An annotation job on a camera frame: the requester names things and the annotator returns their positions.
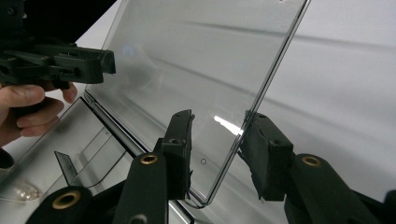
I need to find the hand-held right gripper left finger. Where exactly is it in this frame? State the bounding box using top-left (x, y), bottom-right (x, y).
top-left (160, 108), bottom-right (196, 201)

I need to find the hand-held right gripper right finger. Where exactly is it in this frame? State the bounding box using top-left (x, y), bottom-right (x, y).
top-left (238, 111), bottom-right (295, 202)

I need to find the transparent grey compartment box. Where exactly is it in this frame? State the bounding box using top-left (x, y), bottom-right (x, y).
top-left (0, 0), bottom-right (313, 224)

